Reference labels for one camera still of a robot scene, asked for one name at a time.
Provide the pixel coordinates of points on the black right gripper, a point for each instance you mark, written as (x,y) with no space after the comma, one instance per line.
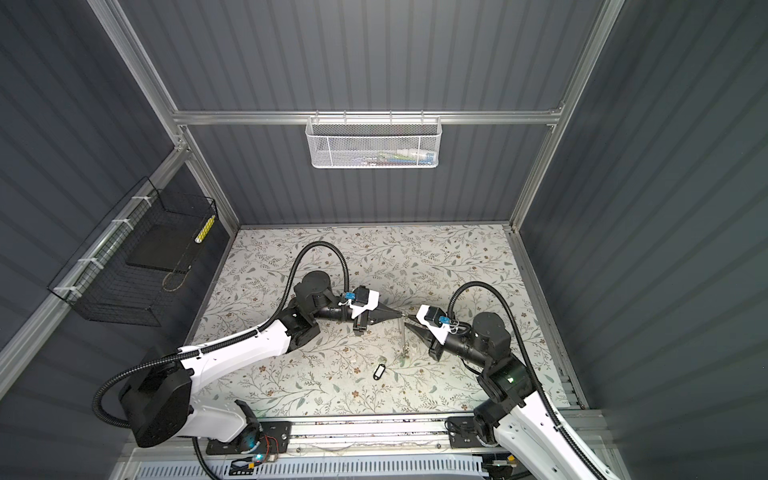
(435,345)

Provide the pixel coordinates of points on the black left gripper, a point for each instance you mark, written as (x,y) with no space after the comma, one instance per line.
(382,313)

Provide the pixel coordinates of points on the black headed key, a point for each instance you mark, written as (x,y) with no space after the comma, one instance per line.
(379,370)

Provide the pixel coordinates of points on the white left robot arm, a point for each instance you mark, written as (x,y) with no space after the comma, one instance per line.
(161,403)

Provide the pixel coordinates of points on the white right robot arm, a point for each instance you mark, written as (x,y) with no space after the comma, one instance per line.
(515,416)

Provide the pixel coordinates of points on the white vented strip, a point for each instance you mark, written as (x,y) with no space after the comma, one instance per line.
(372,467)

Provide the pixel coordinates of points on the items in white basket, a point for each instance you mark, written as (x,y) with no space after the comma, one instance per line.
(409,157)

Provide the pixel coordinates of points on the yellow marker in basket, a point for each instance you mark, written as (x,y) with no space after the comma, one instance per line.
(205,229)

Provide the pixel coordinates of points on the black pad in basket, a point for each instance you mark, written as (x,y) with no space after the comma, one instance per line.
(165,248)

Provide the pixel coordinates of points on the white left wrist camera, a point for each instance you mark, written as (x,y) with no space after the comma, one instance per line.
(361,300)

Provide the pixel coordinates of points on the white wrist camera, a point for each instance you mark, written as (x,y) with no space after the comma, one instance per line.
(361,300)
(436,321)

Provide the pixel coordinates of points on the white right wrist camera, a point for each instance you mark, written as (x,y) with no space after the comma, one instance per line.
(436,321)

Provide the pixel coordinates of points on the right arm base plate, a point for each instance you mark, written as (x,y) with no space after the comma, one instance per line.
(462,433)

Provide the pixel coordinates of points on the aluminium mounting rail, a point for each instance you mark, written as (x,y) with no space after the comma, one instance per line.
(385,434)

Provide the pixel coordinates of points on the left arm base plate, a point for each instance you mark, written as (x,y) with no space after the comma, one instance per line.
(269,438)

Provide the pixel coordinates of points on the white wire mesh basket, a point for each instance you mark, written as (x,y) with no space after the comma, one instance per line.
(334,145)

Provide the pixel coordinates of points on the black wire basket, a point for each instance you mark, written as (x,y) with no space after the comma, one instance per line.
(134,269)

